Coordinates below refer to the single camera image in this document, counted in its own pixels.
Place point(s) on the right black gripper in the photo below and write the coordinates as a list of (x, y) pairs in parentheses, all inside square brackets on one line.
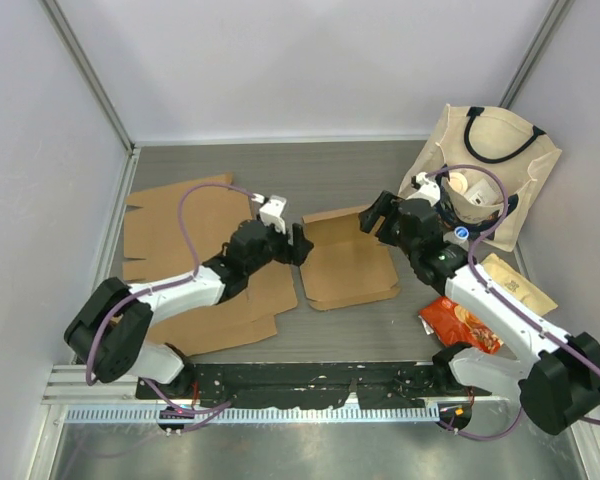
[(370, 217)]

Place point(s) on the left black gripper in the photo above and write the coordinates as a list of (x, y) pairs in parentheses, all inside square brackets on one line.
[(295, 252)]

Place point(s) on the brown cardboard box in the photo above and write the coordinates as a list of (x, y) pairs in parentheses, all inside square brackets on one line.
[(346, 266)]

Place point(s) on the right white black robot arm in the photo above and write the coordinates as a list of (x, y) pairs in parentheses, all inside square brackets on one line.
[(554, 376)]

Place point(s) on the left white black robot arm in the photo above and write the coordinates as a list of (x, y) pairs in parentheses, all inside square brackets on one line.
[(109, 334)]

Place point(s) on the white box in bag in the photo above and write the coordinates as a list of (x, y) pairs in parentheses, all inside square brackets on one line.
[(483, 193)]

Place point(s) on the clear plastic water bottle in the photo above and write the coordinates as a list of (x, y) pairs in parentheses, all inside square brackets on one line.
[(459, 236)]

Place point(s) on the round beige lid in bag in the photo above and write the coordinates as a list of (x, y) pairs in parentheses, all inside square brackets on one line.
[(458, 182)]

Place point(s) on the small white paper packet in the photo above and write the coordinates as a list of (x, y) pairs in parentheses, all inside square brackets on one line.
[(426, 327)]

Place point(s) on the orange chips snack bag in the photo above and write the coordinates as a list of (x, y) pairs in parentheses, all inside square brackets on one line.
[(489, 305)]

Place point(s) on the beige canvas tote bag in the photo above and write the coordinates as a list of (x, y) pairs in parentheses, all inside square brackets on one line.
[(490, 143)]

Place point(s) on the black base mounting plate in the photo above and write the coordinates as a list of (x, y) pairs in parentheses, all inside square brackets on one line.
[(318, 386)]

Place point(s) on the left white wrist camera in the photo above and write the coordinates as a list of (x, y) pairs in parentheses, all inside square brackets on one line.
[(270, 211)]

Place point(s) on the white slotted cable duct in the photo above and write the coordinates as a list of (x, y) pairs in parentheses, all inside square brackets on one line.
[(148, 413)]

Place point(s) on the right aluminium frame post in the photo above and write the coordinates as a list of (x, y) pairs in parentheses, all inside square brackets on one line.
[(553, 19)]

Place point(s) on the aluminium frame post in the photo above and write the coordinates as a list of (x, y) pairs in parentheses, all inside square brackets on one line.
[(67, 35), (553, 19)]

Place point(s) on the left aluminium frame post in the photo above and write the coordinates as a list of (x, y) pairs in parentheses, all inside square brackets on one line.
[(67, 35)]

